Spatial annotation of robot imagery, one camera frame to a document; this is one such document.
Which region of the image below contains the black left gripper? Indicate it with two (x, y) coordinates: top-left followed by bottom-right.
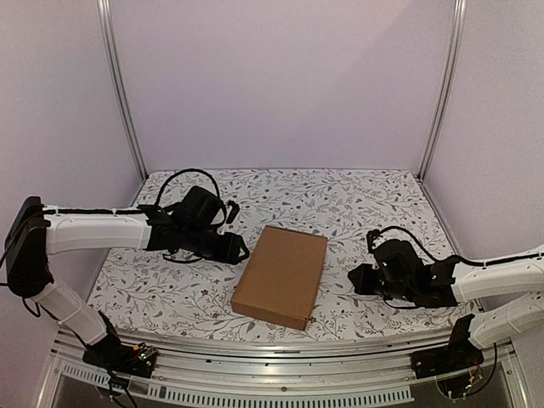
(182, 224), (250, 265)

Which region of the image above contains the brown cardboard box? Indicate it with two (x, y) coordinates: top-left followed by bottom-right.
(230, 225), (328, 331)

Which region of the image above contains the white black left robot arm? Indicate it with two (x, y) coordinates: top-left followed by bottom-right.
(1, 187), (250, 369)

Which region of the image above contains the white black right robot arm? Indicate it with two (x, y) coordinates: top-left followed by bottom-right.
(348, 239), (543, 371)

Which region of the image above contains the floral patterned table mat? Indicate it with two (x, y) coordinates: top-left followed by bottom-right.
(88, 169), (479, 343)

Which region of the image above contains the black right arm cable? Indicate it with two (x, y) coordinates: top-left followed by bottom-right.
(376, 225), (460, 264)

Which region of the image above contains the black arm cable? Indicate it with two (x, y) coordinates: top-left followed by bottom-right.
(155, 168), (222, 209)
(376, 225), (460, 264)

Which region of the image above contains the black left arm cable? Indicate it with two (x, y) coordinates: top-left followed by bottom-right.
(155, 168), (222, 209)

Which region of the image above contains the aluminium front rail base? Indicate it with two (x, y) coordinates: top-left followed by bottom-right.
(37, 330), (535, 407)

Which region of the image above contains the aluminium left frame post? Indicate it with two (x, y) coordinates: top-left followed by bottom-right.
(97, 0), (149, 181)

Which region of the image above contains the aluminium frame post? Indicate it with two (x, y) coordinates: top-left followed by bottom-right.
(416, 0), (468, 182)
(97, 0), (149, 181)

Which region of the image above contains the aluminium right frame post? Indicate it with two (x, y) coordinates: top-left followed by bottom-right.
(416, 0), (468, 182)

